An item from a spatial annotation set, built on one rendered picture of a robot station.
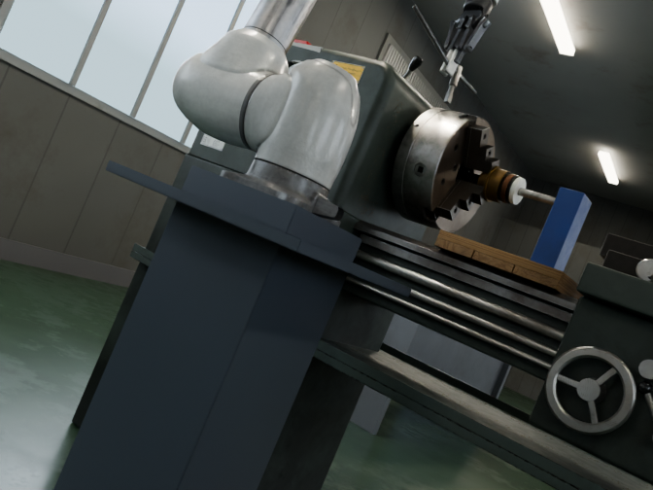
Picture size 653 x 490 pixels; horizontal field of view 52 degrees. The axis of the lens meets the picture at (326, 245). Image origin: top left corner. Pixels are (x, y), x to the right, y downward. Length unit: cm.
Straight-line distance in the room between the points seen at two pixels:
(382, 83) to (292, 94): 52
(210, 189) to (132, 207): 356
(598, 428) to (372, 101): 91
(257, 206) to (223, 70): 32
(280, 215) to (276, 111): 22
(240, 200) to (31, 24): 301
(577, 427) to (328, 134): 68
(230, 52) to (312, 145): 27
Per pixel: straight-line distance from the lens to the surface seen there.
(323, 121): 121
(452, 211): 172
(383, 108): 171
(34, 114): 417
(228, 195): 118
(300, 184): 119
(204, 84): 133
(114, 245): 476
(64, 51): 418
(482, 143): 177
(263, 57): 134
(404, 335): 352
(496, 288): 154
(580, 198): 167
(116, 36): 437
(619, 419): 131
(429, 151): 170
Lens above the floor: 74
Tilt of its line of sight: 1 degrees up
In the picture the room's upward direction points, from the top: 23 degrees clockwise
